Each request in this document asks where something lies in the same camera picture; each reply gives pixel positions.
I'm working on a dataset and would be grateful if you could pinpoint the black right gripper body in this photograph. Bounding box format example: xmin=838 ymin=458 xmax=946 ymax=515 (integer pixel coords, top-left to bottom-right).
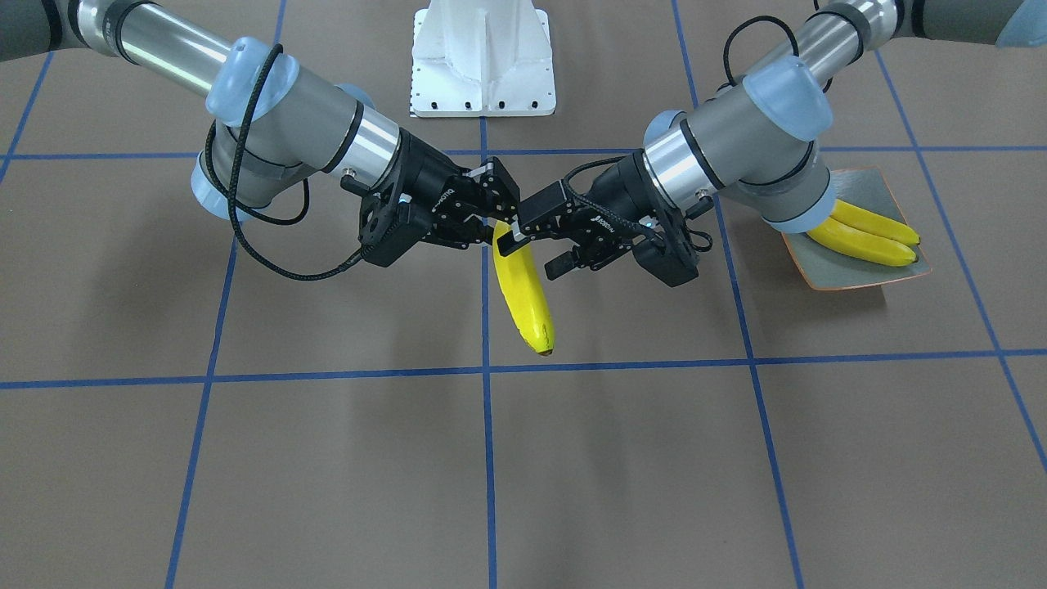
xmin=340 ymin=131 xmax=468 ymax=268

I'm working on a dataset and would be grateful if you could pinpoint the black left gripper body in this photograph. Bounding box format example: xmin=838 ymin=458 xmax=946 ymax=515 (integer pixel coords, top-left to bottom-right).
xmin=564 ymin=152 xmax=711 ymax=287

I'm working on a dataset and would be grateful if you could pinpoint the yellow banana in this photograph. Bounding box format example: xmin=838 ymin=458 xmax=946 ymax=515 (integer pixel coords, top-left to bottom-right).
xmin=830 ymin=199 xmax=921 ymax=245
xmin=807 ymin=218 xmax=919 ymax=268
xmin=492 ymin=220 xmax=555 ymax=357

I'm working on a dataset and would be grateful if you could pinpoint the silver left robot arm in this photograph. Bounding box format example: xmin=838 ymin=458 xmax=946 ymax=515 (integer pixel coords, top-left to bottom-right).
xmin=494 ymin=1 xmax=1045 ymax=287

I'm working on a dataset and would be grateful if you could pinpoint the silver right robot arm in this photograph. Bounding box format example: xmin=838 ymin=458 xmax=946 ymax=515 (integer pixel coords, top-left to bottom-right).
xmin=2 ymin=1 xmax=519 ymax=282

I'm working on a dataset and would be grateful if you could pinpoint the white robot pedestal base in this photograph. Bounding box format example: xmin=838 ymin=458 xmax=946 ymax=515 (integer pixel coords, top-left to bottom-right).
xmin=409 ymin=1 xmax=557 ymax=117

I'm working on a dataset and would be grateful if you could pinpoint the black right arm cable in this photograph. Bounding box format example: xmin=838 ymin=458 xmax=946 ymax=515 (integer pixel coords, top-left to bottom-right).
xmin=204 ymin=43 xmax=366 ymax=281

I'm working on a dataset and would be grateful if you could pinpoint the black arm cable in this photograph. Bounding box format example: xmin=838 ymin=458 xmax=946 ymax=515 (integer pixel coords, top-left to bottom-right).
xmin=204 ymin=43 xmax=366 ymax=281
xmin=564 ymin=0 xmax=836 ymax=246

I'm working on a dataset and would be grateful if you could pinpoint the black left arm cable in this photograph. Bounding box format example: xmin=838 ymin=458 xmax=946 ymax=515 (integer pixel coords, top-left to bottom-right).
xmin=564 ymin=0 xmax=836 ymax=246

